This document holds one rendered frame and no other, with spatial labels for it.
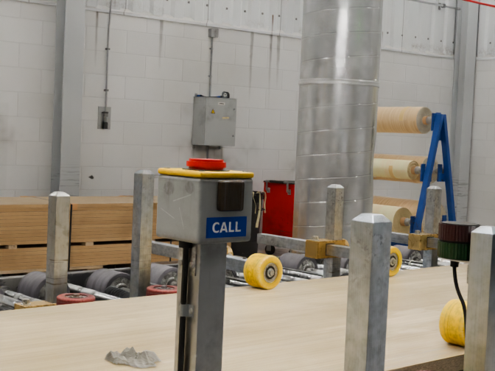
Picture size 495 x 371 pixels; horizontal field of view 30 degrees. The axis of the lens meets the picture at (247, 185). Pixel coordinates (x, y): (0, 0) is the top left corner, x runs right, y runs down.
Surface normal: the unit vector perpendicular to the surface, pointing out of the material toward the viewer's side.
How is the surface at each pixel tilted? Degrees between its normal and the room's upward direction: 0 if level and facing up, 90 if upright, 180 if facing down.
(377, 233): 90
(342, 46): 90
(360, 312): 90
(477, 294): 90
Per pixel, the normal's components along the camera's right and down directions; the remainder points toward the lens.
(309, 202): -0.65, 0.01
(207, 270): 0.67, 0.07
